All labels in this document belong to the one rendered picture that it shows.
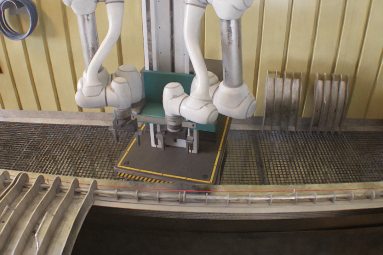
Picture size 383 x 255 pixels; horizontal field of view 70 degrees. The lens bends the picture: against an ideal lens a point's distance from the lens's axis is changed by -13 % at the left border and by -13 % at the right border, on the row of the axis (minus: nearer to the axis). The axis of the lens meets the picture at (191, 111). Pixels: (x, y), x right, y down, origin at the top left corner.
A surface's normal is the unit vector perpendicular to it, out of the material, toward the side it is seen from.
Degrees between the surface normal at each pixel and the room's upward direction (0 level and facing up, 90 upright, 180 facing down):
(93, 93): 61
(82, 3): 105
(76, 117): 90
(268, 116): 86
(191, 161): 0
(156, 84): 90
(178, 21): 90
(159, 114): 0
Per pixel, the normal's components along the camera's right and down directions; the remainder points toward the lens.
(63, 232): 0.00, -0.88
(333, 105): -0.04, 0.32
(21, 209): 1.00, 0.03
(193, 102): -0.52, -0.04
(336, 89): -0.04, 0.11
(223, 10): -0.55, 0.63
